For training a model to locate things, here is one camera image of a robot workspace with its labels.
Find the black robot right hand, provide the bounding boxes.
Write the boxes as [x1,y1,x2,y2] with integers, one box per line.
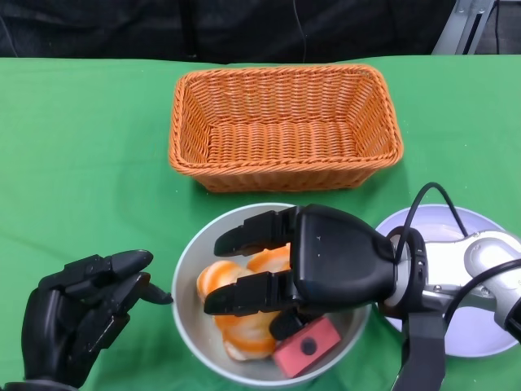
[203,203,398,341]

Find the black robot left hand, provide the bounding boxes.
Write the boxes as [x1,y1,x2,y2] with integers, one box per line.
[22,249,174,388]

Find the striped ring bread with hole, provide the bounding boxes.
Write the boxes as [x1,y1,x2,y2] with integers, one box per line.
[246,243,293,275]

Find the orange striped bread roll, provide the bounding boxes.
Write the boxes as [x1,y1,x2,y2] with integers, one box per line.
[196,260,278,362]

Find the grey round bowl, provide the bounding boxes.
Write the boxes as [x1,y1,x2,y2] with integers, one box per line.
[171,203,372,388]

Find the pink cake block black dot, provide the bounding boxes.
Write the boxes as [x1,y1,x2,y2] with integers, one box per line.
[271,316,342,379]

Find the orange wicker basket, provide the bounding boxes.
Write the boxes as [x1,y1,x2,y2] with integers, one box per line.
[169,64,404,193]

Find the pale lavender plate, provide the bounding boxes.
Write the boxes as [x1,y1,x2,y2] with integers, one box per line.
[374,204,521,359]

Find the green tablecloth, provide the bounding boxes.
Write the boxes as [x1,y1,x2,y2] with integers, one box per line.
[0,55,521,391]

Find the black backdrop cloth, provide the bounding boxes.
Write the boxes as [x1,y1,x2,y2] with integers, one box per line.
[0,0,459,66]

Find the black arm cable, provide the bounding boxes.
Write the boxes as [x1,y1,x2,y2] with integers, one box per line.
[443,262,521,325]
[396,182,469,261]

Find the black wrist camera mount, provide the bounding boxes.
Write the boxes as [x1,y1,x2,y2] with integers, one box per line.
[390,311,447,391]

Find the thin black hanging cable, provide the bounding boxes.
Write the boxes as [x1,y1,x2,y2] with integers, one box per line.
[293,0,309,62]
[494,0,504,54]

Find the grey metal frame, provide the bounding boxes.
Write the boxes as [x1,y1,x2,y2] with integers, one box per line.
[431,0,501,56]

